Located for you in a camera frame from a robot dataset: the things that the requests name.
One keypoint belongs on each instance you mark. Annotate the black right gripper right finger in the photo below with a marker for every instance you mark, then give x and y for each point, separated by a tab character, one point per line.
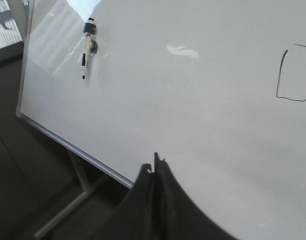
176	216

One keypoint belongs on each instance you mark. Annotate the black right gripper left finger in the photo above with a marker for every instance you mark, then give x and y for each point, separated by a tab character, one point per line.
132	219

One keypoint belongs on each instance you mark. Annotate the black and white whiteboard marker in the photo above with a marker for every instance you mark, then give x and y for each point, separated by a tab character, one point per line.
90	45

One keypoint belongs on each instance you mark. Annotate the grey whiteboard stand leg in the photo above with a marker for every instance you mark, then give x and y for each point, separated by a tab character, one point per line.
82	190

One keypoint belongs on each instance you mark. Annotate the white whiteboard with aluminium frame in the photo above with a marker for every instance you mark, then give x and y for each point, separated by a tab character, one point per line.
216	87

